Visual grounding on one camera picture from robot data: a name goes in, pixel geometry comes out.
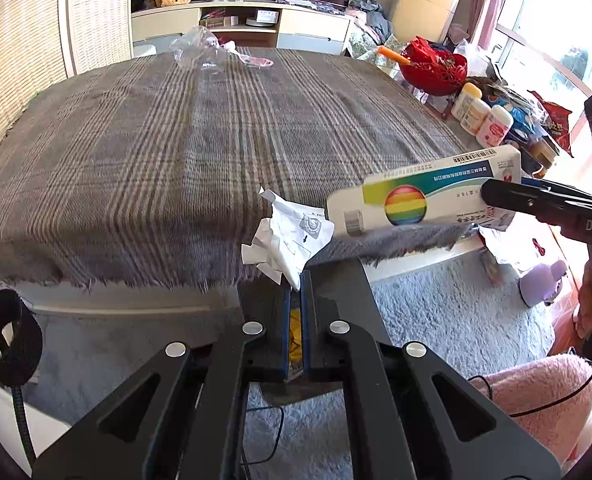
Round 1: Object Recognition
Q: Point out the pink plastic spoon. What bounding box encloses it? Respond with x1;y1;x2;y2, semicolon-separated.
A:
226;42;275;68

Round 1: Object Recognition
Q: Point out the green patterned cloth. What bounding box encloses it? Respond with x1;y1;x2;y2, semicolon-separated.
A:
348;30;401;66

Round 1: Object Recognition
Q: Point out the pink fluffy cloth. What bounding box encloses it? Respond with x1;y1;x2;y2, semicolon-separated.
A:
471;354;592;463

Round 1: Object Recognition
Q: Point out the lavender bottle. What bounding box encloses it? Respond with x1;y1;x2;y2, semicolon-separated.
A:
520;259;569;308

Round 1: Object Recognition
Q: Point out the pile of dark clothes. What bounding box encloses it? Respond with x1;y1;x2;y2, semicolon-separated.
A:
346;0;394;46

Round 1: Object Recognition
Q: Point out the white bottle with pink label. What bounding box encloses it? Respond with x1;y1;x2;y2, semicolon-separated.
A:
476;105;514;148

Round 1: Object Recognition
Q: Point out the small printed packet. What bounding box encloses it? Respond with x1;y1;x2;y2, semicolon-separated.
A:
478;247;507;286

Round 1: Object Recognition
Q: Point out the white bottle with yellow cap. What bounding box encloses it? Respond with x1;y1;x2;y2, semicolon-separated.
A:
451;82;482;121

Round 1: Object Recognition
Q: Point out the red printed snack bag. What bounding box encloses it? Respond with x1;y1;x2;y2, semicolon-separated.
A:
528;90;574;153

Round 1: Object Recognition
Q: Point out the long white medicine box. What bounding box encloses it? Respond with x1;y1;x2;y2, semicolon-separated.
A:
326;144;523;238

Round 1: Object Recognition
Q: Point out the pink curtain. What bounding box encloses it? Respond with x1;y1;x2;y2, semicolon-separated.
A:
476;0;512;51

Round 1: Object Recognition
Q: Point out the woven bamboo screen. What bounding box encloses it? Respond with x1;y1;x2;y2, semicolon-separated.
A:
0;0;131;171

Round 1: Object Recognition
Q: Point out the black trash bin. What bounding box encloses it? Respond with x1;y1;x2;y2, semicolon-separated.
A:
238;255;377;408

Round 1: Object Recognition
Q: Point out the white paper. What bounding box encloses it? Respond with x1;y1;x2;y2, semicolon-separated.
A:
241;187;335;291

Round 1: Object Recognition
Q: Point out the orange stick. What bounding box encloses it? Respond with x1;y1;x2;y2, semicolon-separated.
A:
378;46;411;66

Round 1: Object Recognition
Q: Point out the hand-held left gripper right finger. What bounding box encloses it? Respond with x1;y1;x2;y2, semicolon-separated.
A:
300;270;562;480

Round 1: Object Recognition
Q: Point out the beige standing air conditioner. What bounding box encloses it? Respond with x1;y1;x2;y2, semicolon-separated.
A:
391;0;469;43

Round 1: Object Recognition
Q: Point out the window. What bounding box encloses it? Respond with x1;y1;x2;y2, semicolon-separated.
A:
496;0;592;91

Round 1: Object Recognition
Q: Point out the beige television cabinet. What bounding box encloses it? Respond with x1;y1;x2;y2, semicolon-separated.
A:
130;0;357;58

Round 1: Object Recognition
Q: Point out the grey plaid blanket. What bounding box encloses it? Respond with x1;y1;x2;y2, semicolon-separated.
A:
0;47;482;291

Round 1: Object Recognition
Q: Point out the red plastic basket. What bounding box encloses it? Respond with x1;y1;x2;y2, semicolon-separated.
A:
398;37;469;96

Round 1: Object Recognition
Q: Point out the grey shaggy rug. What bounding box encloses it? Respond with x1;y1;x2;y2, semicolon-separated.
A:
26;255;562;480

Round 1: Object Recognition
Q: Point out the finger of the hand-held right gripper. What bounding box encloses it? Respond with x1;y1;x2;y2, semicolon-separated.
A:
521;176;592;207
481;179;592;223

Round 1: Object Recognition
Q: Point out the flat cardboard box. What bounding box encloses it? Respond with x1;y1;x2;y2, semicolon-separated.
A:
203;16;247;29

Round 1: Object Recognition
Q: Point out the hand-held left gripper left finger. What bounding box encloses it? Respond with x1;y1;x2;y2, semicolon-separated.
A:
32;272;293;480

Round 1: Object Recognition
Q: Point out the blue snack packet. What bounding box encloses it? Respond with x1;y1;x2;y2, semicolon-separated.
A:
506;105;542;141

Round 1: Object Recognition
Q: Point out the thin black cable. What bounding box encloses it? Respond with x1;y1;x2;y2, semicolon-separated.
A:
468;355;592;418

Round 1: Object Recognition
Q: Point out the clear plastic bag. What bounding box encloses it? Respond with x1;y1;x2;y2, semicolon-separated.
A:
170;26;237;70

